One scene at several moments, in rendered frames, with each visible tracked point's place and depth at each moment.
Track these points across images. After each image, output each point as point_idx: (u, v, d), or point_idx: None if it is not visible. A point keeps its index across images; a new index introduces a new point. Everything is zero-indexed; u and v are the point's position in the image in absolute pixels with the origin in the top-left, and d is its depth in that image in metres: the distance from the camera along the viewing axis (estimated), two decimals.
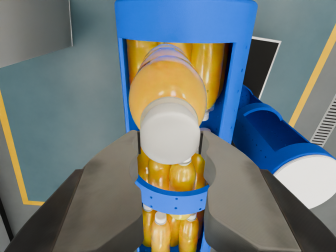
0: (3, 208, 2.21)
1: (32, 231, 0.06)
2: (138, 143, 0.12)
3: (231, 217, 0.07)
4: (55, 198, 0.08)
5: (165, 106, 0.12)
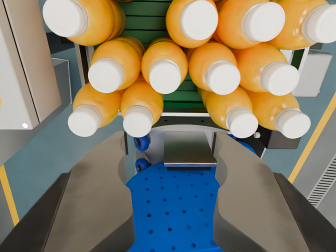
0: None
1: (18, 239, 0.06)
2: (125, 143, 0.12)
3: (240, 218, 0.07)
4: (41, 204, 0.07)
5: None
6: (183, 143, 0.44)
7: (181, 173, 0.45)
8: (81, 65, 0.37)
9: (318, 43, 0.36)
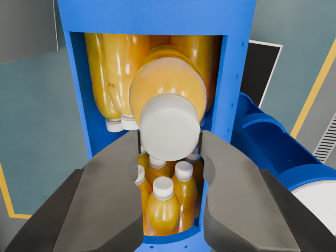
0: None
1: (32, 231, 0.06)
2: (138, 143, 0.12)
3: (230, 217, 0.07)
4: (55, 198, 0.08)
5: (128, 126, 0.36)
6: None
7: None
8: None
9: None
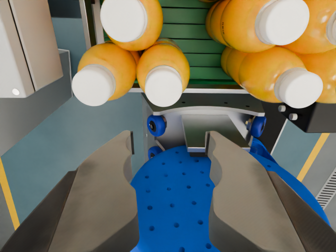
0: None
1: (25, 235, 0.06)
2: (131, 143, 0.12)
3: (236, 217, 0.07)
4: (48, 201, 0.07)
5: None
6: (206, 127, 0.38)
7: (204, 157, 0.38)
8: (86, 27, 0.30)
9: None
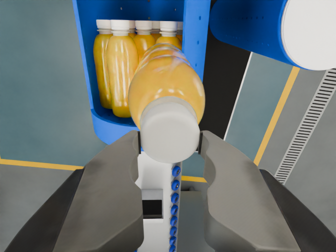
0: None
1: (32, 231, 0.06)
2: (138, 143, 0.12)
3: (230, 217, 0.07)
4: (55, 198, 0.08)
5: None
6: None
7: None
8: None
9: None
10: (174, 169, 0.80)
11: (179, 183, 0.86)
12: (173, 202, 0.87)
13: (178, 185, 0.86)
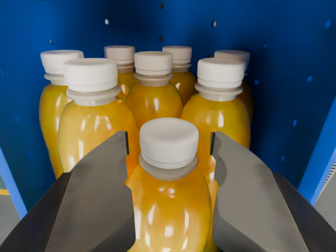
0: None
1: (19, 238, 0.06)
2: (126, 143, 0.12)
3: (239, 218, 0.07)
4: (42, 203, 0.07)
5: None
6: None
7: None
8: None
9: None
10: None
11: None
12: None
13: None
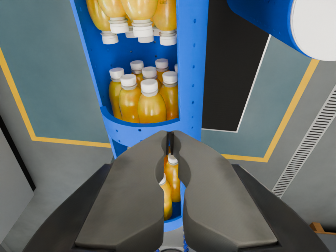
0: (15, 145, 2.24)
1: (61, 217, 0.07)
2: (166, 144, 0.12)
3: (210, 217, 0.07)
4: (84, 189, 0.08)
5: (115, 29, 0.42)
6: None
7: None
8: None
9: None
10: None
11: None
12: None
13: None
